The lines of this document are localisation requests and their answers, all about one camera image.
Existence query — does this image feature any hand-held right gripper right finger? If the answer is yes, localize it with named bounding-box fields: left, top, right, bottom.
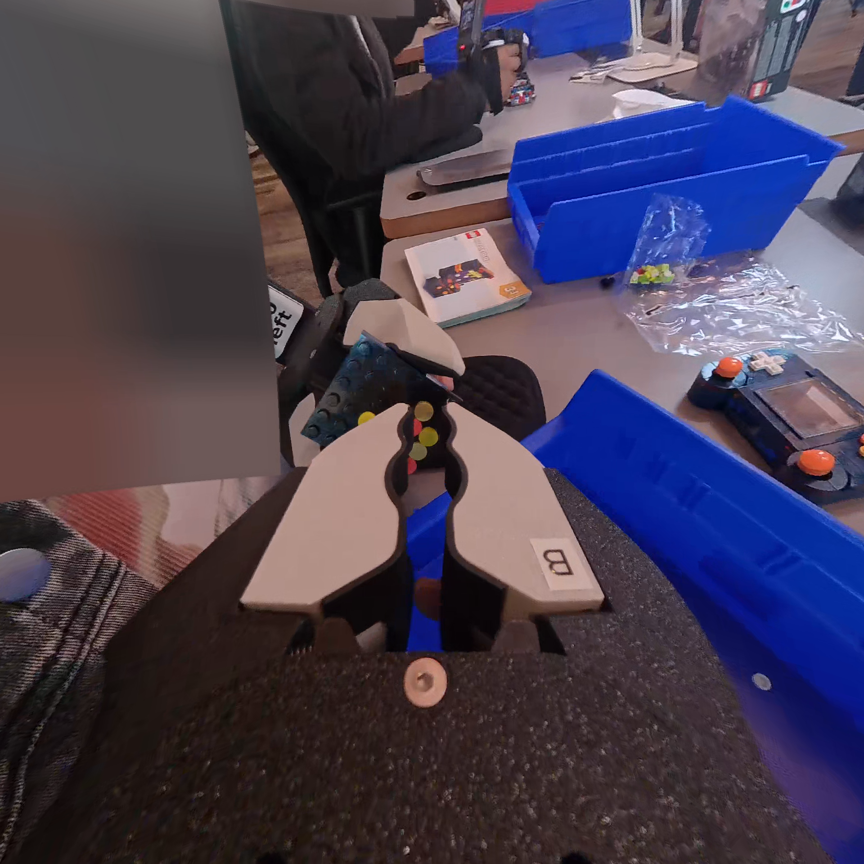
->
left=442, top=401, right=607, bottom=620

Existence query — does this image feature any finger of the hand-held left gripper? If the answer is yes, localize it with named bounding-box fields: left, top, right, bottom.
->
left=343, top=298, right=468, bottom=379
left=288, top=395, right=325, bottom=468

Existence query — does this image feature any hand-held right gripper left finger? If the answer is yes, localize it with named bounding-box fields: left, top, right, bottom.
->
left=238, top=403, right=413, bottom=618

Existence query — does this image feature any black blue brick plate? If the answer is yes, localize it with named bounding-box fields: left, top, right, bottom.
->
left=300, top=332, right=460, bottom=473

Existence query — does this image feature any blue plastic bin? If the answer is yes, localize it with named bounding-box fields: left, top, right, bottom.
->
left=506, top=154, right=811, bottom=286
left=405, top=369, right=864, bottom=864
left=422, top=0, right=635, bottom=78
left=511, top=94, right=846, bottom=203

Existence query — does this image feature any instruction booklet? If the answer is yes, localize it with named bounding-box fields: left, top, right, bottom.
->
left=404, top=228, right=533, bottom=328

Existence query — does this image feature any black dimpled pad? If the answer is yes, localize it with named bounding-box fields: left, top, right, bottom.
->
left=452, top=355, right=546, bottom=443

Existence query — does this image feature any grey flat pad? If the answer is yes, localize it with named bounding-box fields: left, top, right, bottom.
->
left=416, top=147, right=517, bottom=190

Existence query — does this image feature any clear plastic bag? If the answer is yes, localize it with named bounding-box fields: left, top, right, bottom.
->
left=621, top=253, right=858, bottom=359
left=628, top=192, right=711, bottom=288

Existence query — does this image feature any brick game console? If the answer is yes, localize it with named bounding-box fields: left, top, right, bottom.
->
left=687, top=350, right=864, bottom=507

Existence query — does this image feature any person's denim jacket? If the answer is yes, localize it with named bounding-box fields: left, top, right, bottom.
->
left=0, top=499, right=183, bottom=864

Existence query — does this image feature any white crumpled paper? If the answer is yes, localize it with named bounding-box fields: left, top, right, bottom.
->
left=611, top=89, right=696, bottom=119

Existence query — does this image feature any white stand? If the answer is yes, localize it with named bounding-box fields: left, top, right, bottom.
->
left=607, top=0, right=699, bottom=85

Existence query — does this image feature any dark toy set box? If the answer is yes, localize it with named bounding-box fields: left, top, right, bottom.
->
left=695, top=0, right=821, bottom=102

